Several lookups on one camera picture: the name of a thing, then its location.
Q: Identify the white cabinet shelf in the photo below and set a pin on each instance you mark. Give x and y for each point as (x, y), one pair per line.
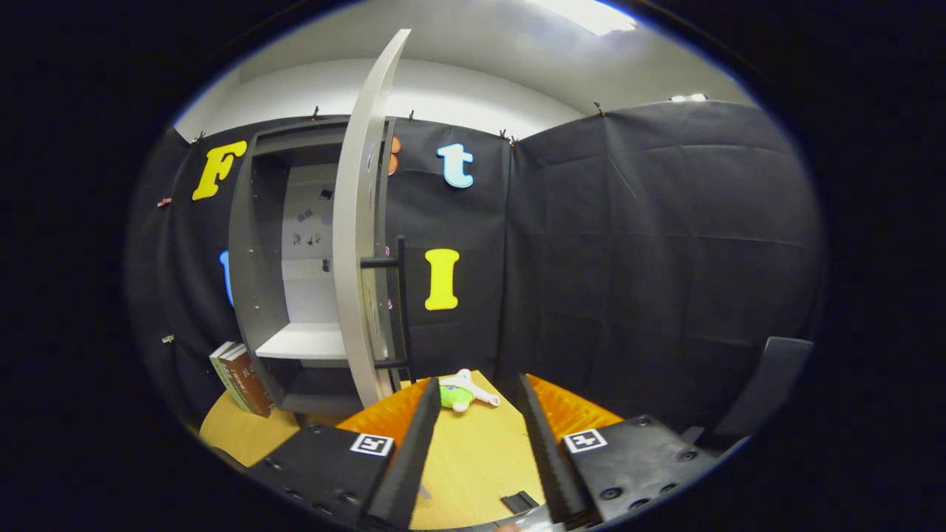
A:
(303, 341)

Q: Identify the small ceiling light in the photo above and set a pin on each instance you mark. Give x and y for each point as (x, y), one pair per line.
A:
(687, 97)

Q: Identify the black chair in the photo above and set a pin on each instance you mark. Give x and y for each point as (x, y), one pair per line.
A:
(768, 377)

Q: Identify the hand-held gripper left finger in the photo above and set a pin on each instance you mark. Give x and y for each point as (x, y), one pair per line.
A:
(410, 458)

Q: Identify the small black block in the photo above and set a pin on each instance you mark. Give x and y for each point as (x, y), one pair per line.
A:
(519, 502)

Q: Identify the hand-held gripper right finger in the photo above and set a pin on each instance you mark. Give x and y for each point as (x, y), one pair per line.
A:
(547, 458)

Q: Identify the green plush toy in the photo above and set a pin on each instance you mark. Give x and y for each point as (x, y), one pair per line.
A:
(454, 397)

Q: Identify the brown book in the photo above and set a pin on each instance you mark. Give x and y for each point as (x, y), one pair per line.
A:
(235, 369)
(251, 388)

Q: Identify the grey cabinet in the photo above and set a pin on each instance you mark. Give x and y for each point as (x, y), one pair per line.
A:
(255, 258)

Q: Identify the black backdrop cloth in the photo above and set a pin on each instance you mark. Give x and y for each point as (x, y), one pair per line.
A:
(628, 258)

